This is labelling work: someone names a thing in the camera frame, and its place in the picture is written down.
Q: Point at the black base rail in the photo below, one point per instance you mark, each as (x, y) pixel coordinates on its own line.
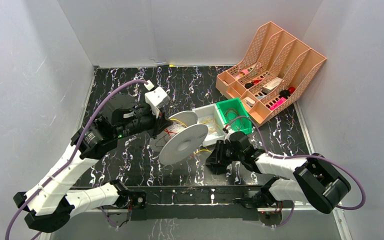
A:
(203, 202)

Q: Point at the white perforated cable spool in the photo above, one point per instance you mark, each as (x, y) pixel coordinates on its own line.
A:
(180, 140)

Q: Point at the white plastic bin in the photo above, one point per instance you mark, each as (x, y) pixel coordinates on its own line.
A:
(209, 115)

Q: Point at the red capped item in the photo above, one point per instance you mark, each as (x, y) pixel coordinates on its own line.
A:
(291, 90)

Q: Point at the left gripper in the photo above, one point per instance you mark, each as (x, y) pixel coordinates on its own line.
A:
(160, 124)

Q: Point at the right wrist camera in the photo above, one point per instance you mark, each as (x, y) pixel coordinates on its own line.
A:
(228, 131)

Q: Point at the white box in rack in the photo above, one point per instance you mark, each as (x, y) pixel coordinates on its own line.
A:
(268, 87)

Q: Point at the peach file organizer rack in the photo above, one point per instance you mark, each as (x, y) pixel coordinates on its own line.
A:
(273, 52)

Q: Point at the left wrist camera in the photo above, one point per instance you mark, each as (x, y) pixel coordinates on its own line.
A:
(156, 97)

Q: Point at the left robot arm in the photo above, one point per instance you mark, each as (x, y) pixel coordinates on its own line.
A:
(52, 202)

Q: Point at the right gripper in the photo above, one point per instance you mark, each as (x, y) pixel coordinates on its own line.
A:
(217, 154)

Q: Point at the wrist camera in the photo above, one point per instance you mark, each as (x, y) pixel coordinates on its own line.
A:
(228, 131)
(156, 97)

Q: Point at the green plastic bin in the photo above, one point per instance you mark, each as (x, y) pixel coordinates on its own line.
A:
(231, 109)

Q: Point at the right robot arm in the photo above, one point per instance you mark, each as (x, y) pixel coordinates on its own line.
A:
(307, 179)

